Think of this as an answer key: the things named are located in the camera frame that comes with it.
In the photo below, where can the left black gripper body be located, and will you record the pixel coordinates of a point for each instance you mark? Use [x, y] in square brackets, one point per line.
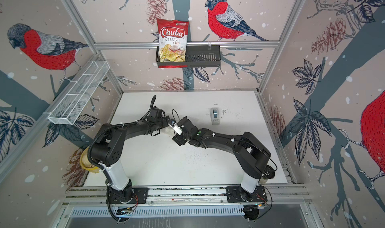
[163, 122]

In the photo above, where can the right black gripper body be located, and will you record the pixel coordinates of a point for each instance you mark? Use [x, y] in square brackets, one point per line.
[181, 139]

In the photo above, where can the small grey white device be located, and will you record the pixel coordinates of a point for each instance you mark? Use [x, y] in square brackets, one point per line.
[215, 118]

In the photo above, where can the clear bubble wrap sheet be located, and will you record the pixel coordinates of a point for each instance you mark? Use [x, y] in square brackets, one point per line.
[168, 131]

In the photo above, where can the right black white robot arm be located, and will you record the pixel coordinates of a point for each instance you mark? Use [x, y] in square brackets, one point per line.
[251, 154]

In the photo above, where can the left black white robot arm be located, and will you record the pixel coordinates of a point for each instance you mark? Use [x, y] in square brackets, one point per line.
[106, 149]

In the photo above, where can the yellow steamer basket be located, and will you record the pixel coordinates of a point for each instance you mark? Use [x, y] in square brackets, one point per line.
[85, 163]

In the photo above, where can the red Chuba cassava chips bag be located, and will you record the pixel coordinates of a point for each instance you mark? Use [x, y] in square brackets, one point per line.
[172, 40]

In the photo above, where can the black lidded cup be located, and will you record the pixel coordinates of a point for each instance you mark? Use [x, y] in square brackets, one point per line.
[268, 174]

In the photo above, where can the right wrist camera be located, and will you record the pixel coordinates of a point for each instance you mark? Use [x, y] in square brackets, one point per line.
[172, 123]

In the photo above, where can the black wire wall basket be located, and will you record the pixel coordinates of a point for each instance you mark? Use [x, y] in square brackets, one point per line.
[194, 56]

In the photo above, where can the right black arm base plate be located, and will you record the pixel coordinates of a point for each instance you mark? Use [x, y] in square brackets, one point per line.
[236, 194]

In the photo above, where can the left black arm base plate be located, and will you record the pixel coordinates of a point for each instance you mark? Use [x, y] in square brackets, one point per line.
[138, 195]

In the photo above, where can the white wire mesh shelf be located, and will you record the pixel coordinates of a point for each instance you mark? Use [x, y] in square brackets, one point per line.
[80, 91]

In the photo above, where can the aluminium front rail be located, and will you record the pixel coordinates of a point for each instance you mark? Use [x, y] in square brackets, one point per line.
[184, 195]

